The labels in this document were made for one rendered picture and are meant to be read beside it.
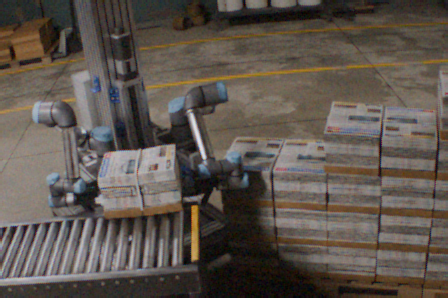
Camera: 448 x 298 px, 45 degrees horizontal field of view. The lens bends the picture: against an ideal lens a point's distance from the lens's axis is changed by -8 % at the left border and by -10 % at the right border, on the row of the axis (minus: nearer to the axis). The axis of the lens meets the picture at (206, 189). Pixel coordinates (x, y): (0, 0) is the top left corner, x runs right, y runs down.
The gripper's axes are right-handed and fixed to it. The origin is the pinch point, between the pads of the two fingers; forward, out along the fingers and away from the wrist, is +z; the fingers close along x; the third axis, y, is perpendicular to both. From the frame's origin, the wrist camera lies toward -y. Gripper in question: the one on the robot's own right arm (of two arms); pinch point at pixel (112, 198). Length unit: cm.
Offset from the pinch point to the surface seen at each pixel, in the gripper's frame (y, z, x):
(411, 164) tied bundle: 11, 152, -21
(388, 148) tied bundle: 19, 141, -17
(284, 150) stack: 5, 92, 24
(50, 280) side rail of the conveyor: -4, -21, -66
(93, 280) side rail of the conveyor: -5, 0, -68
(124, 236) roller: -2.1, 10.7, -36.7
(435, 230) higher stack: -28, 167, -23
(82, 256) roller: -3, -8, -49
